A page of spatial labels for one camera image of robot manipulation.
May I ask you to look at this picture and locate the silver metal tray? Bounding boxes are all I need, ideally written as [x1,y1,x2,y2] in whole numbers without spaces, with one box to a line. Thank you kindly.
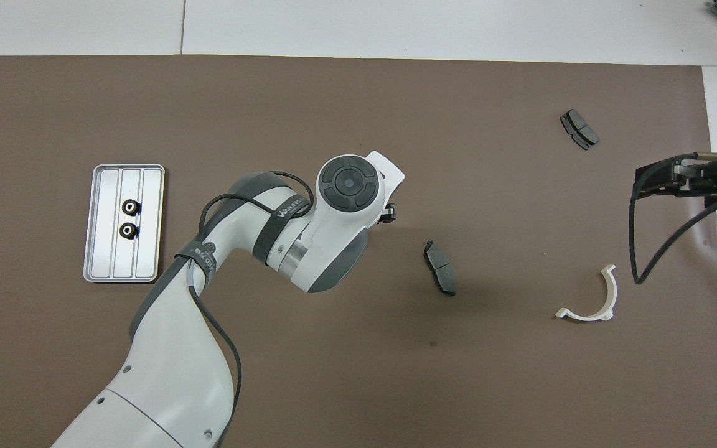
[83,164,166,284]

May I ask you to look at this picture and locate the dark grey brake pad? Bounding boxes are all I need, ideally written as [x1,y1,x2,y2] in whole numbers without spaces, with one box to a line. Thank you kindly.
[424,240,457,297]
[560,109,601,151]

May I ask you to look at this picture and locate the brown table mat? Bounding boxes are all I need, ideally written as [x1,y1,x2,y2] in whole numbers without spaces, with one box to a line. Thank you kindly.
[0,55,717,448]

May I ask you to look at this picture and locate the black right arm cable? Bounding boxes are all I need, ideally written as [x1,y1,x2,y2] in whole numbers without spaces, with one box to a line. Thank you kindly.
[628,151,717,286]

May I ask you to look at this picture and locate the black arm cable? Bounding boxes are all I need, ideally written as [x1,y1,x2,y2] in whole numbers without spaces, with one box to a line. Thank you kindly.
[184,171,316,448]
[628,151,717,286]

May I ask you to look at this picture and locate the white curved plastic bracket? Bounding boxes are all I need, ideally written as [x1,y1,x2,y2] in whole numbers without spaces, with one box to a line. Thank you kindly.
[555,264,618,323]

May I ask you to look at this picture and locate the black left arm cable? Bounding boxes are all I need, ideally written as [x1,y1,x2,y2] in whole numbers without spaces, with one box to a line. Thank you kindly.
[184,171,316,448]

